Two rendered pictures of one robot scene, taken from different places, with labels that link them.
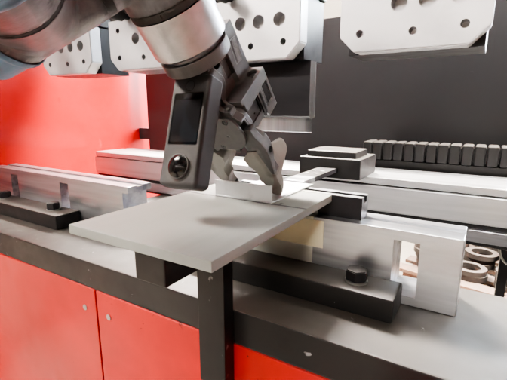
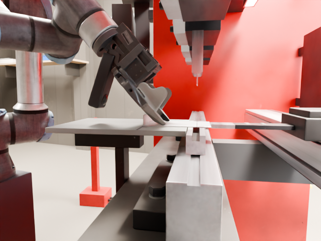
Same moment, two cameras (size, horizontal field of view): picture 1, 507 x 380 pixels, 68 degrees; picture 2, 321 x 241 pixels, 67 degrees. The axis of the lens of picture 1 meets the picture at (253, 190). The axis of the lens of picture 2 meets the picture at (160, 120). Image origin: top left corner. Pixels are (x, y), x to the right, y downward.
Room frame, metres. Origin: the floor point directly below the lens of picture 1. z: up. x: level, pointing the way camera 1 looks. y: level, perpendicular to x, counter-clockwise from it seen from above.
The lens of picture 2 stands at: (0.30, -0.46, 1.06)
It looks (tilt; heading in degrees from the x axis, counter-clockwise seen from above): 6 degrees down; 67
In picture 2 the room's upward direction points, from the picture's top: straight up
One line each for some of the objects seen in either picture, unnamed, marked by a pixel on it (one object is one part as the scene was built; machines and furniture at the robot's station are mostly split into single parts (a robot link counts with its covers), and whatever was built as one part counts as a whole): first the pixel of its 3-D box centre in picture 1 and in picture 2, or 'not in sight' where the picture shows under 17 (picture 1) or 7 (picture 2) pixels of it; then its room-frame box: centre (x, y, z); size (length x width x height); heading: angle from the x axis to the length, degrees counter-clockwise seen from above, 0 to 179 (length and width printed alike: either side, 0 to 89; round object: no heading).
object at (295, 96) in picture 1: (279, 98); (197, 61); (0.55, -0.04, 1.13); 0.10 x 0.02 x 0.10; 59
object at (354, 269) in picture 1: (356, 274); (157, 190); (0.43, -0.13, 0.91); 0.03 x 0.03 x 0.02
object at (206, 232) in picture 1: (219, 211); (126, 125); (0.43, 0.04, 1.00); 0.26 x 0.18 x 0.01; 149
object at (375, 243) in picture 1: (311, 241); (195, 169); (0.52, -0.08, 0.92); 0.39 x 0.06 x 0.10; 59
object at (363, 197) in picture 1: (296, 197); (196, 134); (0.54, -0.06, 0.99); 0.20 x 0.03 x 0.03; 59
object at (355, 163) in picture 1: (324, 166); (280, 121); (0.68, -0.13, 1.01); 0.26 x 0.12 x 0.05; 149
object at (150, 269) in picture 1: (201, 314); (110, 175); (0.39, 0.06, 0.88); 0.14 x 0.04 x 0.22; 149
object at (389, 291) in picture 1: (283, 274); (165, 181); (0.48, -0.04, 0.89); 0.30 x 0.05 x 0.03; 59
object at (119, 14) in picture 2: not in sight; (125, 42); (0.74, 1.24, 1.42); 0.45 x 0.12 x 0.36; 70
